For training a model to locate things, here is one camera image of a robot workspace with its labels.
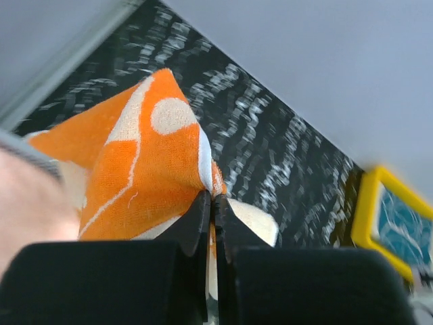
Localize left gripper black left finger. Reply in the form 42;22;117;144
1;192;210;324

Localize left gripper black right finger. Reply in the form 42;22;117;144
213;196;415;325

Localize orange white patterned towel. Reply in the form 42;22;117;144
25;67;280;302

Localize yellow plastic tray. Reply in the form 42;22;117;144
351;166;432;282

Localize pink towel in basket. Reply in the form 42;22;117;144
1;130;79;274

